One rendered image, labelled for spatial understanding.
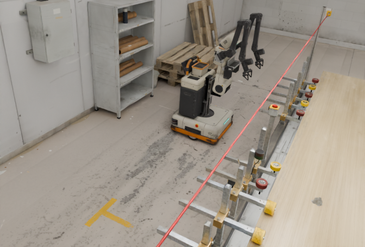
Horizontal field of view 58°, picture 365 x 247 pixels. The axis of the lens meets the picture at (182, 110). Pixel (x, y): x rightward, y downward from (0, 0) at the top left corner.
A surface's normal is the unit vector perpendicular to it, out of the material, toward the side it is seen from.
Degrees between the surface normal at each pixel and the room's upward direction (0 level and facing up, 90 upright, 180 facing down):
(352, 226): 0
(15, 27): 90
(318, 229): 0
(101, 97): 90
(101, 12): 90
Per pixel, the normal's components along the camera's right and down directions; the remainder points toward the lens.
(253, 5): -0.47, 0.40
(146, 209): 0.07, -0.88
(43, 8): 0.88, 0.28
